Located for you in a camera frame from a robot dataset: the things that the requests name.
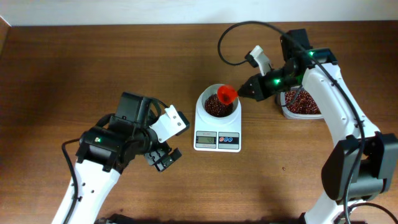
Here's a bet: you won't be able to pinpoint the orange measuring scoop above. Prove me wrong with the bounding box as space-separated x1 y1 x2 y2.
217 85 238 105

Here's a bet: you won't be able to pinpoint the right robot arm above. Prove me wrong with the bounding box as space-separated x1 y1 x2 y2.
238 29 397 223

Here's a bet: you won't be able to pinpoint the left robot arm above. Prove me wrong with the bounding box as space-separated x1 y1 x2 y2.
53 92 190 223

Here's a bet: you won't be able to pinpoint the white digital kitchen scale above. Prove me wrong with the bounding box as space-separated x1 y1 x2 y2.
193 97 242 152

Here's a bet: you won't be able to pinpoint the clear plastic bean container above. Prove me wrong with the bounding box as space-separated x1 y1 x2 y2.
275 92 323 119

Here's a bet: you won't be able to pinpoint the red beans in container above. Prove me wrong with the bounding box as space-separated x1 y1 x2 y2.
287 90 321 114

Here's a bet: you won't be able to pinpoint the red beans in bowl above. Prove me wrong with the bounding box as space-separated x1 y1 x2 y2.
205 94 233 118

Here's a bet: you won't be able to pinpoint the white round bowl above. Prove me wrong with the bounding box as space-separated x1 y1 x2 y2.
197 84 241 119

